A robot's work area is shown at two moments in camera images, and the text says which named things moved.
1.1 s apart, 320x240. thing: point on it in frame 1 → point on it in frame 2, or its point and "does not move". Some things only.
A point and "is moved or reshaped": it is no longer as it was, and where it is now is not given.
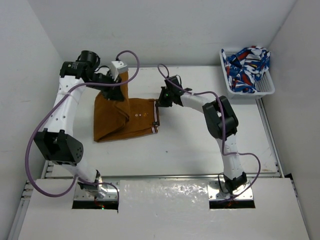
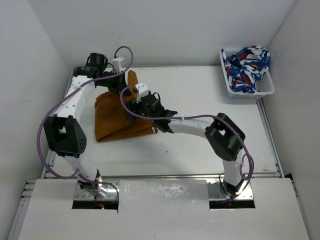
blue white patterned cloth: (244, 68) does not move
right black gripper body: (166, 99) → (140, 109)
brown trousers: (132, 117) is moved or reshaped
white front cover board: (165, 210) does not move
